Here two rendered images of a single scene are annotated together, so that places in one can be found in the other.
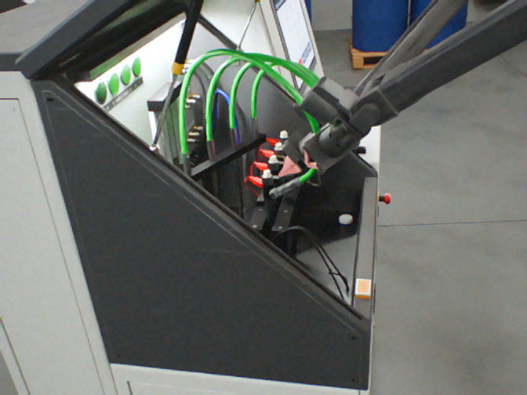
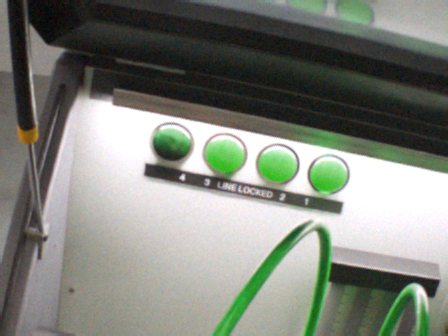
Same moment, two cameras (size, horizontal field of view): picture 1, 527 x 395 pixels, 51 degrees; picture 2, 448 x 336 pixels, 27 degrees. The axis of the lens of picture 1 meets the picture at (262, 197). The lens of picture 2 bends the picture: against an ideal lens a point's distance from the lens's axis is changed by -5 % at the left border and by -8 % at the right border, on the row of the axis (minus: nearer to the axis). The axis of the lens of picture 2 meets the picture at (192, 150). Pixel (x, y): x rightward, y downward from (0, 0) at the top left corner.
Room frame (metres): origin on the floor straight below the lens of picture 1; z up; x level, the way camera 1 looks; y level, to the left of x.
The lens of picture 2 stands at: (0.90, -0.69, 1.84)
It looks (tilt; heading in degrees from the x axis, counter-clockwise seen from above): 25 degrees down; 79
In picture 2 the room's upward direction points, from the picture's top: 10 degrees clockwise
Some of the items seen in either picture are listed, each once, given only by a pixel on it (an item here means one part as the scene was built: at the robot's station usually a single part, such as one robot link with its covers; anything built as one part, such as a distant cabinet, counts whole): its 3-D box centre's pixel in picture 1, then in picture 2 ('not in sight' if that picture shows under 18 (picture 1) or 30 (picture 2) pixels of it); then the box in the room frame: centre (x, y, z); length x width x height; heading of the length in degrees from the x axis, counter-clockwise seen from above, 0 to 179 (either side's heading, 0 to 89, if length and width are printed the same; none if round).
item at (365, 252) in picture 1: (365, 260); not in sight; (1.14, -0.25, 0.87); 0.62 x 0.04 x 0.16; 166
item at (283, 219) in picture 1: (280, 219); not in sight; (1.31, -0.04, 0.91); 0.34 x 0.10 x 0.15; 166
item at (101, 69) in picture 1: (141, 40); (355, 142); (1.26, 0.24, 1.43); 0.54 x 0.03 x 0.02; 166
